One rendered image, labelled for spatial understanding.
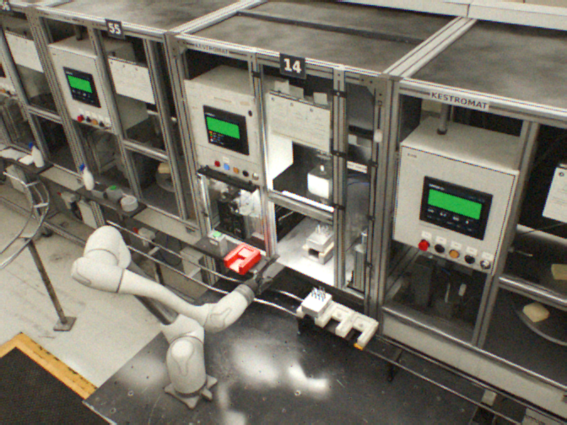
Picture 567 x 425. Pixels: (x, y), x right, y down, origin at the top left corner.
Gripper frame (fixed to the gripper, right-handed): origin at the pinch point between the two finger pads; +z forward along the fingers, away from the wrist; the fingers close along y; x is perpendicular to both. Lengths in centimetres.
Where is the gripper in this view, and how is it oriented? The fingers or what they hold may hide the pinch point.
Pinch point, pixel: (274, 265)
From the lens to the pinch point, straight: 248.4
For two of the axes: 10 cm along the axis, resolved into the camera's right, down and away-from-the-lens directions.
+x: -8.1, -3.1, 4.9
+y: -0.5, -8.0, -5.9
